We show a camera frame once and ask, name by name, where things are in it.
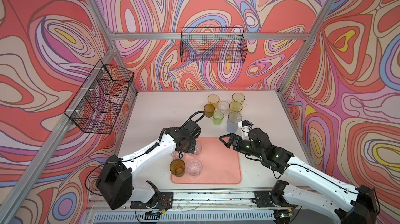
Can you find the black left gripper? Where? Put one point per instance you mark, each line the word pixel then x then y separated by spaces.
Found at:
pixel 191 150

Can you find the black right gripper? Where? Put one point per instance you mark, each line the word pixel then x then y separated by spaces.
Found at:
pixel 232 137

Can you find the green glass tumbler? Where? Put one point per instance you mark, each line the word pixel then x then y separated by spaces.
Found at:
pixel 218 117

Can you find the pink plastic tray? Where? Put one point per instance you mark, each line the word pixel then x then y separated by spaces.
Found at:
pixel 219 165

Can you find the dark olive dotted glass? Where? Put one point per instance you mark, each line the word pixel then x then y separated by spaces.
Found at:
pixel 177 167

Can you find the clear glass tumbler front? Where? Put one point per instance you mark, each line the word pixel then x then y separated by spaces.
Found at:
pixel 194 167

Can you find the small dark amber glass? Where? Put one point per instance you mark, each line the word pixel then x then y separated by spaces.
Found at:
pixel 209 110

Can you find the amber glass tumbler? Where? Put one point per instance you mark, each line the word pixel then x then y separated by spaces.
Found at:
pixel 213 99

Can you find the clear faceted glass tumbler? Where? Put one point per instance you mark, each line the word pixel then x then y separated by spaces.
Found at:
pixel 176 155

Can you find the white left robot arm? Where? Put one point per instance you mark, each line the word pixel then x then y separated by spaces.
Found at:
pixel 116 181

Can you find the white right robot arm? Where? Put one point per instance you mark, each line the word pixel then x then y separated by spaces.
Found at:
pixel 340 201

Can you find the blue textured tall glass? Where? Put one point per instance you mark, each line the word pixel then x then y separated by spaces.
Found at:
pixel 234 118

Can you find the yellow tall glass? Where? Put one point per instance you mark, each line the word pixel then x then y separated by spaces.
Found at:
pixel 235 107

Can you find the clear glass small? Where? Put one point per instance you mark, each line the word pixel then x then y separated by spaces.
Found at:
pixel 223 106

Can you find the yellow-green tall glass back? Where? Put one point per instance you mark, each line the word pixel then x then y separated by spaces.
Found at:
pixel 238 97

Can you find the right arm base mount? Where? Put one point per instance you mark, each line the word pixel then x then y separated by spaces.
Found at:
pixel 269 199

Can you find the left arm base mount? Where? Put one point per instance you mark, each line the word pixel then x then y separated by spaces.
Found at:
pixel 146 195

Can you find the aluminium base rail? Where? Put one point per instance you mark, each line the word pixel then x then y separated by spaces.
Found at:
pixel 235 206

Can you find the black wire basket left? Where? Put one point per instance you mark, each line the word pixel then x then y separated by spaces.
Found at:
pixel 103 94

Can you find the black wire basket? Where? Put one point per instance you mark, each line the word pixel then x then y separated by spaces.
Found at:
pixel 208 44
pixel 103 94

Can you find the black wire basket back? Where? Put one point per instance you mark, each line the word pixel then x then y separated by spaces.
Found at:
pixel 208 44

